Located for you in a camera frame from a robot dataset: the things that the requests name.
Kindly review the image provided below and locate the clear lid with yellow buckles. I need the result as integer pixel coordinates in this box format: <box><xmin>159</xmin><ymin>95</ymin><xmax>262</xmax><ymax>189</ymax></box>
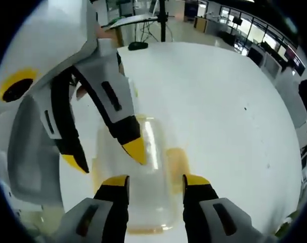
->
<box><xmin>92</xmin><ymin>113</ymin><xmax>192</xmax><ymax>234</ymax></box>

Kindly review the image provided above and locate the wooden cabinet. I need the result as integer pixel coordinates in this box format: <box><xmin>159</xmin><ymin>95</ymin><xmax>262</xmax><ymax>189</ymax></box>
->
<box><xmin>193</xmin><ymin>15</ymin><xmax>209</xmax><ymax>33</ymax></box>

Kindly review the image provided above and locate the computer monitor with red display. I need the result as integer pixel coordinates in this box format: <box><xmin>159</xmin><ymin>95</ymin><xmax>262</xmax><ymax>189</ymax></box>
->
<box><xmin>284</xmin><ymin>45</ymin><xmax>307</xmax><ymax>76</ymax></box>

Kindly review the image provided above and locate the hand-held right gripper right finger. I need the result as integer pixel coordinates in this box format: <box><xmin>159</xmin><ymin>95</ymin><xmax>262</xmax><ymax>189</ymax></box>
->
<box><xmin>183</xmin><ymin>174</ymin><xmax>255</xmax><ymax>243</ymax></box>

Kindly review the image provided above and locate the black tripod stand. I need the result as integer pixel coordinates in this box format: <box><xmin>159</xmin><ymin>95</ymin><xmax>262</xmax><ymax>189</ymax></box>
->
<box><xmin>149</xmin><ymin>0</ymin><xmax>176</xmax><ymax>43</ymax></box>

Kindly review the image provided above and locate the clear plastic container box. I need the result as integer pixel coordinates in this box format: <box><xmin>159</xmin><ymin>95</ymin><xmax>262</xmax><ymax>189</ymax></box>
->
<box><xmin>96</xmin><ymin>118</ymin><xmax>182</xmax><ymax>230</ymax></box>

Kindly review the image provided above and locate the black oval object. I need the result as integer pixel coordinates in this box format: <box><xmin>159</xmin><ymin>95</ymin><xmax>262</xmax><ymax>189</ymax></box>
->
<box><xmin>127</xmin><ymin>42</ymin><xmax>150</xmax><ymax>51</ymax></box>

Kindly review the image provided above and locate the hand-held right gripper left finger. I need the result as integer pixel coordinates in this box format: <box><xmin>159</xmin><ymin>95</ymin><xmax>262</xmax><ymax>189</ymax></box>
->
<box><xmin>56</xmin><ymin>175</ymin><xmax>130</xmax><ymax>243</ymax></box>

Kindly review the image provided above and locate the white side desk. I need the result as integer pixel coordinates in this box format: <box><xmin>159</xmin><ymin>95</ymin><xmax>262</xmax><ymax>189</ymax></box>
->
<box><xmin>106</xmin><ymin>14</ymin><xmax>159</xmax><ymax>48</ymax></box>

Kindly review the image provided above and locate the black computer monitor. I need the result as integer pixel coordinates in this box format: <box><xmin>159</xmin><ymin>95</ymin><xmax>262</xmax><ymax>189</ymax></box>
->
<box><xmin>248</xmin><ymin>47</ymin><xmax>264</xmax><ymax>64</ymax></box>

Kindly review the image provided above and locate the person's left hand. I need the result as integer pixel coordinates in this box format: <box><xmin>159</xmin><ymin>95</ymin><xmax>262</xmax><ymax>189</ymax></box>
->
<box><xmin>96</xmin><ymin>24</ymin><xmax>118</xmax><ymax>42</ymax></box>

